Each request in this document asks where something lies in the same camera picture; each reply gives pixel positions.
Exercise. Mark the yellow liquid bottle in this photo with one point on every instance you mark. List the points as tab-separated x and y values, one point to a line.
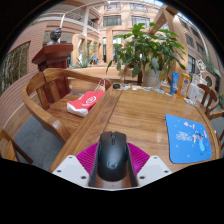
184	85

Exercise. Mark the blue squeeze tube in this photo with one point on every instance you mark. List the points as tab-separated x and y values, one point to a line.
174	83

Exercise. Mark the small black key fob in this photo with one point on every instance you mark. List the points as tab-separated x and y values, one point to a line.
116	86

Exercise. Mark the blue cartoon-print mouse pad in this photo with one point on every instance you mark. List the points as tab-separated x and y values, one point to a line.
185	140

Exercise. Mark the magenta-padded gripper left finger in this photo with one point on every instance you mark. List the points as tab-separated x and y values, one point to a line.
71	168

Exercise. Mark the dark red wooden pedestal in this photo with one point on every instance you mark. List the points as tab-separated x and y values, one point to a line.
53	55

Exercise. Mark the green plant in white pot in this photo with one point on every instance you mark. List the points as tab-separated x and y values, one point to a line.
146	50

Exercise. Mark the clear plastic packet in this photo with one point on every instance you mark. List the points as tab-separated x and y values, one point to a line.
190	100

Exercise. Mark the black computer mouse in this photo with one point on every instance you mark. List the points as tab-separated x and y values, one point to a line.
112	156

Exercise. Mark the dark bust statue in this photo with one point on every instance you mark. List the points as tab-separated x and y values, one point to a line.
54	36

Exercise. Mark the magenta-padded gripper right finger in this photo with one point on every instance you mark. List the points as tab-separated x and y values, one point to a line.
151	168

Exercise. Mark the white geometric sculpture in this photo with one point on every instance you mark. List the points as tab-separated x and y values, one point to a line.
201	71

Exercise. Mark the red and white bag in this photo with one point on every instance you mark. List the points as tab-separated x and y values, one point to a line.
85	103

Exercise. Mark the white pump bottle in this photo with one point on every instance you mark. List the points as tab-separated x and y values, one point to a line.
193	91

